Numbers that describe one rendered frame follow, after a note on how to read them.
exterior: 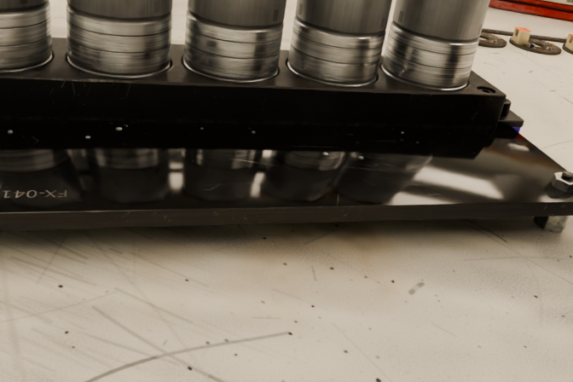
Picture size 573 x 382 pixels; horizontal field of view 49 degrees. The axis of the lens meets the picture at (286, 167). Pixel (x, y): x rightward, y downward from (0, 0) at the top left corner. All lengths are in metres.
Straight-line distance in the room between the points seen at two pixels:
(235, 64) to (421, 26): 0.05
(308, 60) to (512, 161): 0.06
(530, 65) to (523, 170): 0.14
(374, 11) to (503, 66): 0.14
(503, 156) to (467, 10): 0.04
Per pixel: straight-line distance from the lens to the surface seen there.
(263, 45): 0.15
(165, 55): 0.16
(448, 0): 0.17
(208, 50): 0.15
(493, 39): 0.33
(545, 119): 0.24
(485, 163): 0.16
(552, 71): 0.30
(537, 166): 0.17
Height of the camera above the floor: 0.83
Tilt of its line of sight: 28 degrees down
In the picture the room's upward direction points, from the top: 9 degrees clockwise
